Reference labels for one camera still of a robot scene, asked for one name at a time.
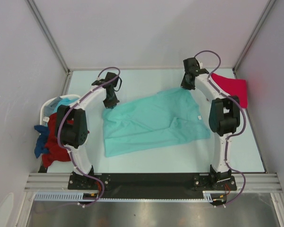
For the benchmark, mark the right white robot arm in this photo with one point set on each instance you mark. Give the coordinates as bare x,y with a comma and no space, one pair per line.
224,116

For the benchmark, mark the white laundry basket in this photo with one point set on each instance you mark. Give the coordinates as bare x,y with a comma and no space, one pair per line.
49,106

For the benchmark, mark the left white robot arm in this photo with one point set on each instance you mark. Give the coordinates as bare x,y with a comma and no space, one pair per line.
71,129

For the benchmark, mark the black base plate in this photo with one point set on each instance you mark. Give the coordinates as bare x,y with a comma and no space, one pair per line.
161,186

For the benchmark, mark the dark red t-shirt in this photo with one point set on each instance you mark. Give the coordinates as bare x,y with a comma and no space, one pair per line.
56,153

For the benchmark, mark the teal t-shirt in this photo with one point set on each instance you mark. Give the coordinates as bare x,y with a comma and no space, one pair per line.
167,118

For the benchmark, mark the light blue t-shirt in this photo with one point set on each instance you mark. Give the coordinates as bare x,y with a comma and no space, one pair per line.
65,101

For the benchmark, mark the light blue cable duct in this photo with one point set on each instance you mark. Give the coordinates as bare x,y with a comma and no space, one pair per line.
66,196

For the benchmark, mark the dark blue t-shirt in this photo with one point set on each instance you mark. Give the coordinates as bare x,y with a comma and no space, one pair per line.
41,140

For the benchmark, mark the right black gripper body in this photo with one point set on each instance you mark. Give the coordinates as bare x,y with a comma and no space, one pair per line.
184,84

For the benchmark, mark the aluminium frame rail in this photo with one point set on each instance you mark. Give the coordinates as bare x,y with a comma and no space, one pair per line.
47,182

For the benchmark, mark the folded red t-shirt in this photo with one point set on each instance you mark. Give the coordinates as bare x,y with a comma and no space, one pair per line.
234,87

